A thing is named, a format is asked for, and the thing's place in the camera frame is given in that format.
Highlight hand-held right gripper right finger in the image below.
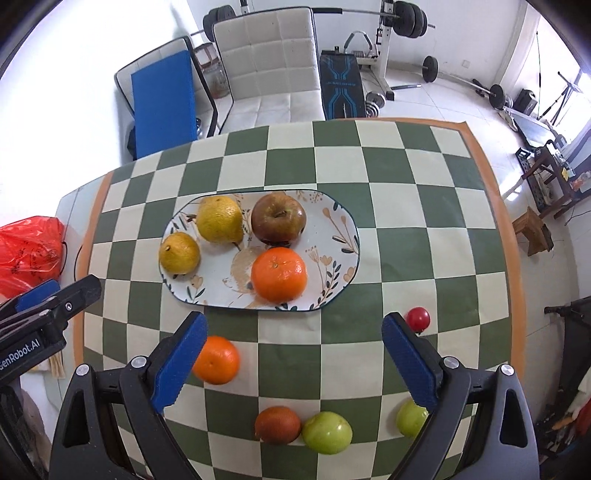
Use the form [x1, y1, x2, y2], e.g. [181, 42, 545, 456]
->
[381, 311, 541, 480]

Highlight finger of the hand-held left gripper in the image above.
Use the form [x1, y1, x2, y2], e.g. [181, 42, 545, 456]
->
[0, 279, 63, 324]
[28, 274, 102, 325]

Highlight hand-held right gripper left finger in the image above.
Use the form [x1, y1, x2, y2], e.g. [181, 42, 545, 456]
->
[48, 311, 208, 480]

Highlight small orange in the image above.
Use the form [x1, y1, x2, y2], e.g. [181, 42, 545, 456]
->
[191, 335, 241, 386]

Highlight small red fruit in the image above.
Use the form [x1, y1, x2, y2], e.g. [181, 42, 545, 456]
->
[404, 307, 431, 334]

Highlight green apple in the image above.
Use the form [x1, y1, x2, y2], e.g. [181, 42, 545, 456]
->
[301, 411, 353, 455]
[396, 399, 430, 439]

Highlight red-brown round fruit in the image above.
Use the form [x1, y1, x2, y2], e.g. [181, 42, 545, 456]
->
[254, 406, 302, 446]

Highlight oval floral plate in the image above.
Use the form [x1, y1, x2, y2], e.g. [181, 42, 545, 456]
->
[159, 188, 361, 312]

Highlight red plastic bag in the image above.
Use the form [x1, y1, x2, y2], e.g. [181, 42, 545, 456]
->
[0, 216, 66, 298]

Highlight yellow lemon lower left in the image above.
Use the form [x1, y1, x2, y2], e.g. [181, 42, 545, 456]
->
[159, 232, 201, 276]

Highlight yellow lemon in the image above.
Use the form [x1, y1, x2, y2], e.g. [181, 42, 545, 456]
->
[159, 232, 201, 276]
[196, 195, 245, 244]

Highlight green white checked tablecloth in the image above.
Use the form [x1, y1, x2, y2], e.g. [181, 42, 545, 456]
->
[74, 117, 529, 480]

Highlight large orange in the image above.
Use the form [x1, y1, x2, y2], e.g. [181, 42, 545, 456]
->
[250, 247, 308, 304]

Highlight yellow lemon upper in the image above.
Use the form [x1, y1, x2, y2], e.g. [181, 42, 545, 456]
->
[196, 195, 245, 244]

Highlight black exercise machine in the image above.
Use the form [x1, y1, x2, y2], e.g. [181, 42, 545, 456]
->
[545, 295, 591, 480]

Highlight brown apple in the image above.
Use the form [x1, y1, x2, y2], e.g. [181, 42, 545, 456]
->
[250, 193, 308, 246]

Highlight small wooden stool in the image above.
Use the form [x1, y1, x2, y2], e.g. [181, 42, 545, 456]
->
[512, 207, 555, 257]

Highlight blue foam mat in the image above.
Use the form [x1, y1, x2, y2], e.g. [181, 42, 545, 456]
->
[130, 50, 197, 160]

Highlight black plastic crate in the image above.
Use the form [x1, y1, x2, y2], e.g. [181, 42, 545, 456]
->
[516, 147, 552, 213]

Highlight dark wooden chair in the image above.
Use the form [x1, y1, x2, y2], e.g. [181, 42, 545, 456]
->
[522, 134, 591, 220]

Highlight chair with blue cushion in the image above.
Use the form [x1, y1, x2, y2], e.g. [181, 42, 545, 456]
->
[114, 36, 220, 139]

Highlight glass jar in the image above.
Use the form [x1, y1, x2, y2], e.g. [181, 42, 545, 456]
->
[205, 65, 229, 100]

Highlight black treadmill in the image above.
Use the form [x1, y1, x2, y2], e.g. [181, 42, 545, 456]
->
[505, 71, 585, 148]

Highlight black blue sit-up bench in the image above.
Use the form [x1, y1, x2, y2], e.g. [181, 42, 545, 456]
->
[318, 51, 365, 121]

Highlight black speaker box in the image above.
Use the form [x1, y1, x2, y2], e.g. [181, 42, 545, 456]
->
[515, 89, 539, 114]

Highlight white tufted chair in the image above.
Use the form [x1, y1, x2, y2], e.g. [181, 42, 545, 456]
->
[212, 7, 324, 134]

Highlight curl bar with plates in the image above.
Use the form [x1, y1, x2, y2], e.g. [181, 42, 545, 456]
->
[422, 55, 509, 109]

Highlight white barbell rack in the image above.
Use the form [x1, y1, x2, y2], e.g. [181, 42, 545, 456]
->
[238, 0, 398, 100]

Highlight long barbell black plates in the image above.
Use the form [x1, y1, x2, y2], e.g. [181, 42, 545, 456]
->
[202, 0, 437, 40]

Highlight grey ab trainer frame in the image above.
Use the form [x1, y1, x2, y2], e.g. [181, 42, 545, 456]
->
[344, 30, 377, 58]

